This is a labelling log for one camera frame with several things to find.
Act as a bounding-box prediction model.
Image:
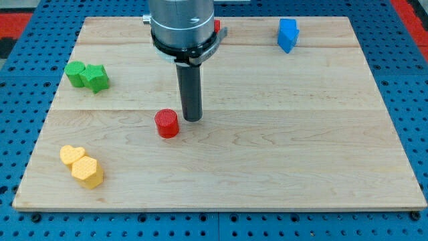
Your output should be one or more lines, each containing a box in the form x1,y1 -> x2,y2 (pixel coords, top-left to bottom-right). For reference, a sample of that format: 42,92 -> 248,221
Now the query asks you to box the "blue triangle block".
277,28 -> 300,54

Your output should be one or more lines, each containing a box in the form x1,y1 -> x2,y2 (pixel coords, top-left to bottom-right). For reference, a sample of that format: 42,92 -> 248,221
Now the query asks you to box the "green cylinder block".
64,61 -> 86,88

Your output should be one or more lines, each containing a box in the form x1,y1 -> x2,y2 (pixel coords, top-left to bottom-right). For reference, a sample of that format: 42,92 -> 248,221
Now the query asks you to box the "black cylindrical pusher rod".
176,65 -> 203,122

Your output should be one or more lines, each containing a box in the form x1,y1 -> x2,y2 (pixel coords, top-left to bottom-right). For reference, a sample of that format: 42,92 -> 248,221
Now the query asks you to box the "wooden board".
13,17 -> 427,212

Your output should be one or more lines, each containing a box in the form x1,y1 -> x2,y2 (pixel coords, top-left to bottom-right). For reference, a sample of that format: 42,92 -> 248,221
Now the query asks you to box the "yellow hexagon block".
72,156 -> 104,189

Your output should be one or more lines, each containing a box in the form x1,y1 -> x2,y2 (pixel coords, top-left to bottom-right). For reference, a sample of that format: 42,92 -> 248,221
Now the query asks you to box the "yellow heart block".
60,145 -> 86,170

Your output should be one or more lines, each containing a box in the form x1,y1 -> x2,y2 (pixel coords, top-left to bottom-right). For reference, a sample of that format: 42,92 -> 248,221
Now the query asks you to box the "red star block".
214,19 -> 221,33

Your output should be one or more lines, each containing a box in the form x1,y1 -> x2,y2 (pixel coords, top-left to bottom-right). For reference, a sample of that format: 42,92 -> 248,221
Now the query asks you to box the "red cylinder block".
154,108 -> 179,139

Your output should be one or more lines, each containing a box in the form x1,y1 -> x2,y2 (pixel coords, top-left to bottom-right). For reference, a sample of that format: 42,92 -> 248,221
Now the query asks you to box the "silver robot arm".
143,0 -> 228,122

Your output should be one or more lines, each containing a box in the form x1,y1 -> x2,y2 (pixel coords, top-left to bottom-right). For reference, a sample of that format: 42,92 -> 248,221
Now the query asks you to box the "blue cube block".
279,18 -> 298,31

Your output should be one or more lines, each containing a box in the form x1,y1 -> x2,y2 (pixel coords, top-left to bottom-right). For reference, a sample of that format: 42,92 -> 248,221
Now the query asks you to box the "green star block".
79,64 -> 110,94

